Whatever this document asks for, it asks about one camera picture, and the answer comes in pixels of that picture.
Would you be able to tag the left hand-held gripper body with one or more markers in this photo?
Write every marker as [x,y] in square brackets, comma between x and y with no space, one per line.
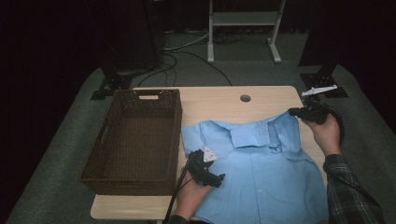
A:
[199,169]

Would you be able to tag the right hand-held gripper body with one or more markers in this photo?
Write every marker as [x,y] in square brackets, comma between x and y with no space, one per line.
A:
[317,112]

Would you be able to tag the light blue shirt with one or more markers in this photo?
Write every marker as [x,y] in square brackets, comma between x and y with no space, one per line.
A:
[258,174]

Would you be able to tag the brown wicker basket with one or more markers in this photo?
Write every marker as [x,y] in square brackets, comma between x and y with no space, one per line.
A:
[140,130]

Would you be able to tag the person's right hand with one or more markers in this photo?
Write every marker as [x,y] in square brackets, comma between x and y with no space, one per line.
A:
[328,137]

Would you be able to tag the person's left hand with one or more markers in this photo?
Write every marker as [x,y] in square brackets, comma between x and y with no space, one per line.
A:
[190,197]

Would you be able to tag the black metal stand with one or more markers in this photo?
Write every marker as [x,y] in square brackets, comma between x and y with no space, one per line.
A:
[317,79]
[113,83]

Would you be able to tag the white metal stand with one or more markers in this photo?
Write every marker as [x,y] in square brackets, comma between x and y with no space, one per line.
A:
[244,18]

